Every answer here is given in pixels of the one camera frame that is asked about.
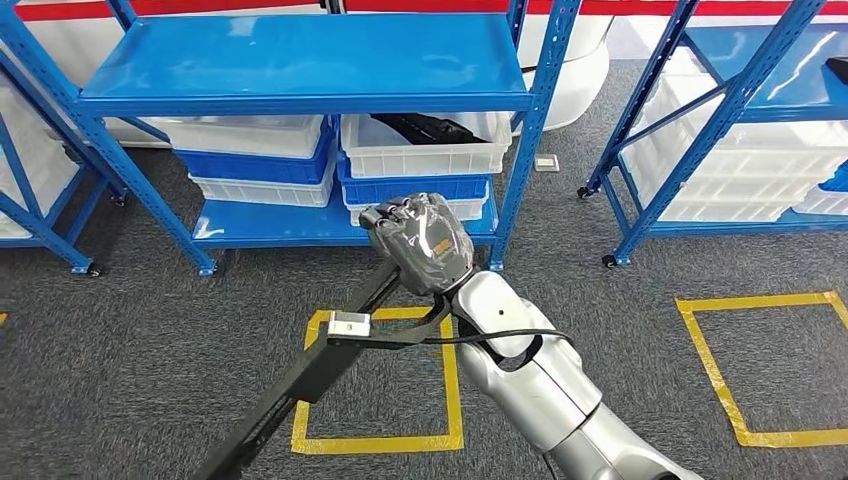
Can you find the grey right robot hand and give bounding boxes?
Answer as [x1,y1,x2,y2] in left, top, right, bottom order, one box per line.
[358,192,476,297]

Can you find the blue metal shelf rack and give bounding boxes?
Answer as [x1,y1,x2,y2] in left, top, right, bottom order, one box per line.
[0,49,130,278]
[576,0,848,270]
[0,0,584,278]

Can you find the black parts in bin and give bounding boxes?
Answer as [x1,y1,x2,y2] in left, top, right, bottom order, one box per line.
[369,112,493,146]

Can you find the white car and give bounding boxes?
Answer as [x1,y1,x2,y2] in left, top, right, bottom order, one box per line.
[13,0,614,150]

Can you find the large white plastic crate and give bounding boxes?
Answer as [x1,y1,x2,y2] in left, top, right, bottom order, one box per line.
[0,72,81,240]
[619,142,848,224]
[635,71,848,180]

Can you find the red barrier belt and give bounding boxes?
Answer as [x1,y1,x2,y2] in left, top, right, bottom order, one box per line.
[13,0,848,22]

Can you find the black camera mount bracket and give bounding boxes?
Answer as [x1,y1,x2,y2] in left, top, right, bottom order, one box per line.
[327,294,455,351]

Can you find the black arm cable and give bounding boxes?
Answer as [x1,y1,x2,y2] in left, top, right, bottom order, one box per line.
[423,329,576,349]

